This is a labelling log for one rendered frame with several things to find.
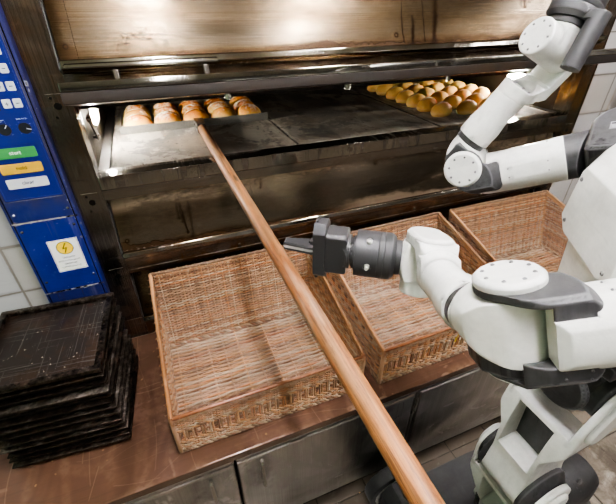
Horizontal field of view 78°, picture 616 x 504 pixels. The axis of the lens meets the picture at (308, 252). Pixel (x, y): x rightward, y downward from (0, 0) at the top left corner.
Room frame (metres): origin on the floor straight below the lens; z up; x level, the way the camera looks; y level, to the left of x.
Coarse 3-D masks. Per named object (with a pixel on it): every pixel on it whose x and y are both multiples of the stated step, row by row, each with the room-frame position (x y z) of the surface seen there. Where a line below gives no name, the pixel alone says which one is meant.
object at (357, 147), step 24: (528, 120) 1.56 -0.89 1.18; (552, 120) 1.61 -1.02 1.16; (312, 144) 1.25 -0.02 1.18; (336, 144) 1.25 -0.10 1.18; (360, 144) 1.27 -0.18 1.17; (384, 144) 1.31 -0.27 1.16; (408, 144) 1.35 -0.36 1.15; (120, 168) 1.04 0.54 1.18; (144, 168) 1.04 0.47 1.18; (168, 168) 1.04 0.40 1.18; (192, 168) 1.06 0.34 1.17; (216, 168) 1.09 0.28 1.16; (240, 168) 1.12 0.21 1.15
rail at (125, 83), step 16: (352, 64) 1.10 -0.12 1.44; (368, 64) 1.12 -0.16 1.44; (384, 64) 1.13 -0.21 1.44; (400, 64) 1.15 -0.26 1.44; (416, 64) 1.17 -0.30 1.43; (432, 64) 1.19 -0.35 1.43; (448, 64) 1.21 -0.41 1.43; (464, 64) 1.24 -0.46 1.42; (96, 80) 0.87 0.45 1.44; (112, 80) 0.88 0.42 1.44; (128, 80) 0.89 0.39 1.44; (144, 80) 0.90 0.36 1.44; (160, 80) 0.92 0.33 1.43; (176, 80) 0.93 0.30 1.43; (192, 80) 0.94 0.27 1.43; (208, 80) 0.96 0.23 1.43; (224, 80) 0.97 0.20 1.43; (240, 80) 0.99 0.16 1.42
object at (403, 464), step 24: (216, 144) 1.17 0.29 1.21; (240, 192) 0.82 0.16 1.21; (264, 240) 0.62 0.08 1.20; (288, 264) 0.53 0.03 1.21; (288, 288) 0.48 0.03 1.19; (312, 312) 0.41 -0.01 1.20; (336, 336) 0.37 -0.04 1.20; (336, 360) 0.33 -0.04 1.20; (360, 384) 0.29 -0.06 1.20; (360, 408) 0.26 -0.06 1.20; (384, 408) 0.26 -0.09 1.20; (384, 432) 0.23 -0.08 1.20; (384, 456) 0.21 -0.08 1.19; (408, 456) 0.20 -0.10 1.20; (408, 480) 0.18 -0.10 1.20
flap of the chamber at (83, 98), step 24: (360, 72) 1.10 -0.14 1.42; (384, 72) 1.13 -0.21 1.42; (408, 72) 1.16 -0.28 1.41; (432, 72) 1.19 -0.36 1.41; (456, 72) 1.22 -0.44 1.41; (480, 72) 1.25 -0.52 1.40; (72, 96) 0.85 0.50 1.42; (96, 96) 0.86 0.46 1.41; (120, 96) 0.88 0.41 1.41; (144, 96) 0.90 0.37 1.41; (168, 96) 0.91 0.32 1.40; (192, 96) 1.06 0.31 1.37
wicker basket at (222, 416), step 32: (256, 256) 1.09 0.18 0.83; (160, 288) 0.96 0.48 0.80; (224, 288) 1.02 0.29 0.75; (320, 288) 1.02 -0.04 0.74; (160, 320) 0.81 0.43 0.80; (192, 320) 0.95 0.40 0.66; (224, 320) 0.98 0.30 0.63; (256, 320) 1.02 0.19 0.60; (288, 320) 1.02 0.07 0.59; (160, 352) 0.71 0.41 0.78; (192, 352) 0.87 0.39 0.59; (224, 352) 0.87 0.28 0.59; (256, 352) 0.87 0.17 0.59; (288, 352) 0.87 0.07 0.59; (320, 352) 0.87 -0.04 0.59; (352, 352) 0.79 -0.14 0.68; (192, 384) 0.75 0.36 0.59; (224, 384) 0.75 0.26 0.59; (256, 384) 0.75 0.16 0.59; (288, 384) 0.65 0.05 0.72; (320, 384) 0.69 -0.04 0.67; (192, 416) 0.55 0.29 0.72; (224, 416) 0.58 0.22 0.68; (256, 416) 0.61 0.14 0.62; (192, 448) 0.54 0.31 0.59
